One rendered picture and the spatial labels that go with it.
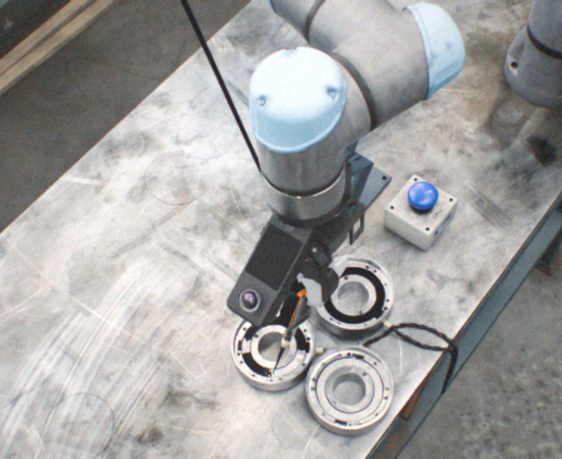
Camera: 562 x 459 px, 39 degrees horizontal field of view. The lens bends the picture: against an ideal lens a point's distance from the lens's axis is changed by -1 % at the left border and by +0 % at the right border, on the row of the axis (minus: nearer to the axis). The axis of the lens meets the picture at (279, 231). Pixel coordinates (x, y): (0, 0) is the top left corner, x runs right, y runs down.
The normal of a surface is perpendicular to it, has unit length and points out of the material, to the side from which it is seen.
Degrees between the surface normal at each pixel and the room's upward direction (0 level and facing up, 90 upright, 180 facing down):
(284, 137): 88
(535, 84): 72
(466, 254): 0
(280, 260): 32
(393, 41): 7
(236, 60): 0
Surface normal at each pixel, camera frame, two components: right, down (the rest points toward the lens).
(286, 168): -0.29, 0.84
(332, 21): -0.63, 0.00
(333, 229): -0.07, -0.50
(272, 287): -0.38, -0.05
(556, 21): -0.79, 0.58
